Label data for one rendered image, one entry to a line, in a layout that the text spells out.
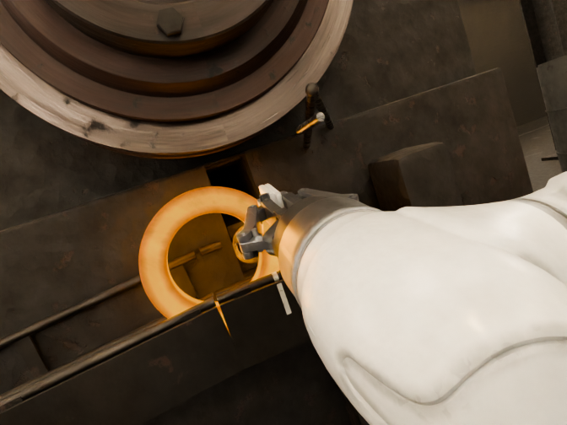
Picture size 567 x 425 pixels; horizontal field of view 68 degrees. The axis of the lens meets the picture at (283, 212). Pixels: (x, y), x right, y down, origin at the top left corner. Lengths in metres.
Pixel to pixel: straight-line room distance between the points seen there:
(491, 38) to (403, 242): 8.78
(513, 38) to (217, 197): 8.87
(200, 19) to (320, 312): 0.31
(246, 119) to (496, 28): 8.65
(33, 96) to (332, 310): 0.41
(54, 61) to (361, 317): 0.42
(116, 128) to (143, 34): 0.12
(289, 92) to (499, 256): 0.38
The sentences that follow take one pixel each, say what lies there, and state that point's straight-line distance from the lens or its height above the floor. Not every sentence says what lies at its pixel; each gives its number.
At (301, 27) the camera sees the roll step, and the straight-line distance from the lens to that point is 0.53.
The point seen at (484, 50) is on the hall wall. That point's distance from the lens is 8.81.
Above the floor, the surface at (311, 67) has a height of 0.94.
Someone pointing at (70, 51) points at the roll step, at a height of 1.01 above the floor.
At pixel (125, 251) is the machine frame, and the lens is 0.61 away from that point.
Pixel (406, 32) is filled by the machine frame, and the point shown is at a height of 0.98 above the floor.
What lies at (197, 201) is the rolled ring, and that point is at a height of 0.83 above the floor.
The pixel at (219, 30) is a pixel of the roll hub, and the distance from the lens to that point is 0.44.
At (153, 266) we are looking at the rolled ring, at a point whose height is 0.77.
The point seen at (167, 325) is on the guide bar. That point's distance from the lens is 0.52.
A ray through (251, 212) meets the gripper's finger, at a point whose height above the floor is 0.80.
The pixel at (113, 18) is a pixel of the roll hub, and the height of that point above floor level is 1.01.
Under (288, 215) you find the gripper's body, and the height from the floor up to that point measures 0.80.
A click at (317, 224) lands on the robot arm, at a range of 0.28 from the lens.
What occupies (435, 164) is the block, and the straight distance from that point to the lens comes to 0.59.
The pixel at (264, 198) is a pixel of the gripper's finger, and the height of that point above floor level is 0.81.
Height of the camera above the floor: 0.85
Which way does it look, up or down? 7 degrees down
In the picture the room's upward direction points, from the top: 19 degrees counter-clockwise
